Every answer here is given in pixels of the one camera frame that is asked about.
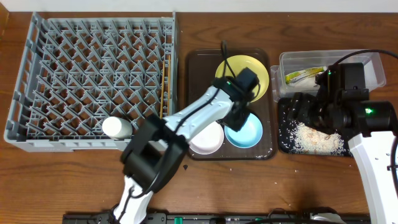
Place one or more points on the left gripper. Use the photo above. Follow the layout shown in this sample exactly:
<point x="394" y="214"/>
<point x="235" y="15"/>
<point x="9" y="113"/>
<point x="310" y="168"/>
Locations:
<point x="237" y="119"/>

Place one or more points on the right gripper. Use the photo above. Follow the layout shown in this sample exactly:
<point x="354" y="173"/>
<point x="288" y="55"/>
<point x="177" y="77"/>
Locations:
<point x="299" y="106"/>

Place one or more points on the pile of white rice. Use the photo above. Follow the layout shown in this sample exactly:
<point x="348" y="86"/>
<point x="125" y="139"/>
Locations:
<point x="317" y="141"/>

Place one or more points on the green orange snack wrapper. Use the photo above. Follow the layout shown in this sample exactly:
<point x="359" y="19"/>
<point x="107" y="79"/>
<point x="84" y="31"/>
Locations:
<point x="295" y="77"/>

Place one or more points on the light blue bowl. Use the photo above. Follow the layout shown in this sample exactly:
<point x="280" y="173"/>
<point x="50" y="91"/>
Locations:
<point x="248" y="136"/>

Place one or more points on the wooden chopstick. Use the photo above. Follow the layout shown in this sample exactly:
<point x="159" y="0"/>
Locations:
<point x="162" y="91"/>
<point x="168" y="85"/>

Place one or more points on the white cup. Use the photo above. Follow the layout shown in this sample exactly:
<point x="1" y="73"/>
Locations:
<point x="117" y="128"/>

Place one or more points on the white napkin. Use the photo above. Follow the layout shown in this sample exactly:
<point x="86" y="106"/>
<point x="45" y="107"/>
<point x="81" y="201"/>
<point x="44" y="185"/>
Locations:
<point x="305" y="84"/>

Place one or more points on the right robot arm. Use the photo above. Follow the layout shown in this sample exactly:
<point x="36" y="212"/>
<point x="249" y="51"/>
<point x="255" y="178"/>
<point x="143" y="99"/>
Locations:
<point x="342" y="106"/>

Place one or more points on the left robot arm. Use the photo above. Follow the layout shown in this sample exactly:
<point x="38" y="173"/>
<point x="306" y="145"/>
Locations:
<point x="154" y="154"/>

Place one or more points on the yellow round plate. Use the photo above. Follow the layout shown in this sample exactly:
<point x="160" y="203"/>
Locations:
<point x="233" y="65"/>

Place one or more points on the black rectangular tray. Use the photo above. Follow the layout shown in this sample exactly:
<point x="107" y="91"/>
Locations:
<point x="284" y="137"/>

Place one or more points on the clear plastic bin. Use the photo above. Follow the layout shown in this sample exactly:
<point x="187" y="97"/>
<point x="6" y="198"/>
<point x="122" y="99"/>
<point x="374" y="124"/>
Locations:
<point x="294" y="61"/>

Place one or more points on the dark brown serving tray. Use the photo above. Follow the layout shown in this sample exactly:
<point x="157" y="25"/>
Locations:
<point x="201" y="67"/>

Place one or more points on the pink white bowl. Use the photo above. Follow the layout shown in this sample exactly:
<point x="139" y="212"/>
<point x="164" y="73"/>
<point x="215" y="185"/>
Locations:
<point x="209" y="140"/>

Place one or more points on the grey plastic dish rack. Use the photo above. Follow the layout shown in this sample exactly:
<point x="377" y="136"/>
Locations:
<point x="76" y="72"/>

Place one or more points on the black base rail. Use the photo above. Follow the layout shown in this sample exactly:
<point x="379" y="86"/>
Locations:
<point x="161" y="218"/>

